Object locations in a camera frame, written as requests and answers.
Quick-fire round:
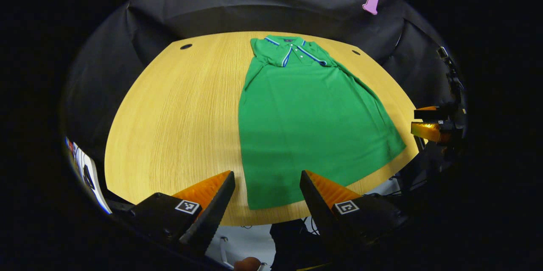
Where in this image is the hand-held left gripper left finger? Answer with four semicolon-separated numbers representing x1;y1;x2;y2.
123;170;236;259

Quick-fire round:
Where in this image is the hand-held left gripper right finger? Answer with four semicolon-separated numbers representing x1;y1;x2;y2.
299;170;409;254

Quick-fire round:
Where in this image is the green T-shirt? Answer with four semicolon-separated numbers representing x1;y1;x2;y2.
238;35;407;211

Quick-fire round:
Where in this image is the black clamp stand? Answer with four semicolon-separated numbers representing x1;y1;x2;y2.
436;45;466;108

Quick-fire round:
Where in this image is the white printed board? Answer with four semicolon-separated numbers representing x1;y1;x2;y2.
64;137;112;215

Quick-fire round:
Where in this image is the black backdrop cloth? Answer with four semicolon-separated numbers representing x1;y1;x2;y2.
62;0;456;165

